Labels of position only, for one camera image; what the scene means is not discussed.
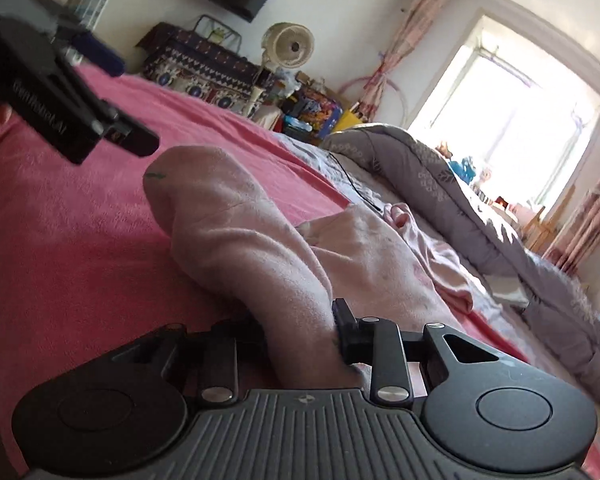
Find pink strawberry pajama pants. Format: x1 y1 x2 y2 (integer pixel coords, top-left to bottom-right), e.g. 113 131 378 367
143 146 457 389

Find patterned dark cloth covered cabinet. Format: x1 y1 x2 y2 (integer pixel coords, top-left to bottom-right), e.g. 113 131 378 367
136 22 275 114

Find pink pajama top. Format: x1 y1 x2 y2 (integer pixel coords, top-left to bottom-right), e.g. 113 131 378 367
384 203 474 314

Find white book on bed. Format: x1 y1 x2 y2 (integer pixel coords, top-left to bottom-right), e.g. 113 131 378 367
484 275 529 309

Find colourful toy box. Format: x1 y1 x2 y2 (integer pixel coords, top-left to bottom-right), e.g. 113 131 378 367
291 87 343 140

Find beige round fan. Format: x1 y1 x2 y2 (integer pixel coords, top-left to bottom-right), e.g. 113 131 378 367
261 22 315 70

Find grey patterned quilt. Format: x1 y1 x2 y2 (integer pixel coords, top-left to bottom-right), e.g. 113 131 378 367
322 124 600 402

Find wooden chair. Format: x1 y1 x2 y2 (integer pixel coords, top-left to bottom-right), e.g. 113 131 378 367
521 184 576 256

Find blue plush toy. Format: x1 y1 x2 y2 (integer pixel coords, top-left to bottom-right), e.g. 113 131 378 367
449 156 477 184

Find yellow shopping bag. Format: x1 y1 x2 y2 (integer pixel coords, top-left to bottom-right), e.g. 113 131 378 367
332 110 365 132

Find right pink curtain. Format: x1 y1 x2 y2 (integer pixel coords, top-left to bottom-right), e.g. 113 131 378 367
544 178 600 276

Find pink curtain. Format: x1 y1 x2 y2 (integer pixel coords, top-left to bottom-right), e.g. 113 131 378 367
354 0 461 123
544 178 600 276

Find pink hula hoop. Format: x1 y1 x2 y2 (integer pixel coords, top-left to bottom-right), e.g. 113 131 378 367
337 76 410 127

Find left pink curtain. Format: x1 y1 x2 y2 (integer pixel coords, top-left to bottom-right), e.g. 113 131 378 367
354 0 461 123

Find wire frame with plant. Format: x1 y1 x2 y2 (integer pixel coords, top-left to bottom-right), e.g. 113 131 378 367
193 14 242 54

